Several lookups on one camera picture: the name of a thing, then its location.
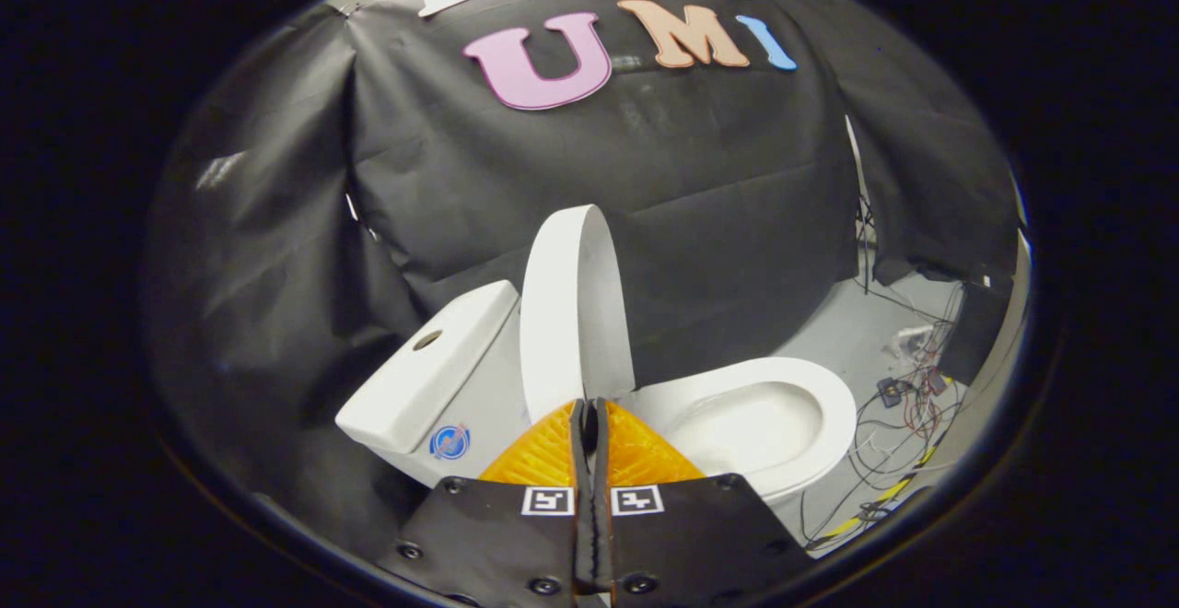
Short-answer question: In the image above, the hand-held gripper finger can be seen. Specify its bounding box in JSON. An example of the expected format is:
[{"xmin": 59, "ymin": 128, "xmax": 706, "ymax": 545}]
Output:
[
  {"xmin": 378, "ymin": 397, "xmax": 593, "ymax": 606},
  {"xmin": 589, "ymin": 396, "xmax": 814, "ymax": 606}
]

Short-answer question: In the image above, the thin black light stand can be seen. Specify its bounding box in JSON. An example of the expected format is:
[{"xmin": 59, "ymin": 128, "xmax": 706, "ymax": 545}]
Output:
[{"xmin": 846, "ymin": 113, "xmax": 876, "ymax": 294}]

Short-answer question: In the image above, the white toilet seat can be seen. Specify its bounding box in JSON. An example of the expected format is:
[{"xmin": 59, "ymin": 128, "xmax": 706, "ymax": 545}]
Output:
[{"xmin": 626, "ymin": 356, "xmax": 858, "ymax": 499}]

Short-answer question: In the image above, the white toilet lid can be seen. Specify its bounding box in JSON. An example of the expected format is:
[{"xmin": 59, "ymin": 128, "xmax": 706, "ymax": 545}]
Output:
[{"xmin": 519, "ymin": 204, "xmax": 637, "ymax": 426}]

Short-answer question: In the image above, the white toilet tank cover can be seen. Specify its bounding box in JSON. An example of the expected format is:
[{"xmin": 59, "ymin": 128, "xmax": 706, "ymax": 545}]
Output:
[{"xmin": 335, "ymin": 280, "xmax": 520, "ymax": 455}]

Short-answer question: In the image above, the red cable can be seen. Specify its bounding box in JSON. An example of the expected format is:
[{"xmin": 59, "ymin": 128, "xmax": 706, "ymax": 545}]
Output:
[{"xmin": 901, "ymin": 364, "xmax": 954, "ymax": 438}]

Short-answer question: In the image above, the tangle of black cables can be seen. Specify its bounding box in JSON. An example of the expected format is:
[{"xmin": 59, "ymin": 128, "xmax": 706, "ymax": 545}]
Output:
[{"xmin": 800, "ymin": 286, "xmax": 970, "ymax": 549}]

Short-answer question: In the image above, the white toilet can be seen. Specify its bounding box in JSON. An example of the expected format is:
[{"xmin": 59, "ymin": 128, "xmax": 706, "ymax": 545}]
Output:
[{"xmin": 335, "ymin": 280, "xmax": 858, "ymax": 519}]

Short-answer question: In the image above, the black backdrop cloth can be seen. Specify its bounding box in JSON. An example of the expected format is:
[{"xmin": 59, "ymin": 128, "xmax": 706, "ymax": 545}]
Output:
[{"xmin": 143, "ymin": 0, "xmax": 1025, "ymax": 555}]

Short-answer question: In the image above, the yellow black hazard tape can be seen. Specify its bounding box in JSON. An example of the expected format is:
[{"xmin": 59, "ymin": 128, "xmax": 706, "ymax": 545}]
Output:
[{"xmin": 809, "ymin": 440, "xmax": 942, "ymax": 551}]

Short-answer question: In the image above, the black box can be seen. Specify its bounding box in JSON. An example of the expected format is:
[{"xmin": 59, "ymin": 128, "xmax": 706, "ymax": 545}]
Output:
[{"xmin": 938, "ymin": 275, "xmax": 1016, "ymax": 386}]

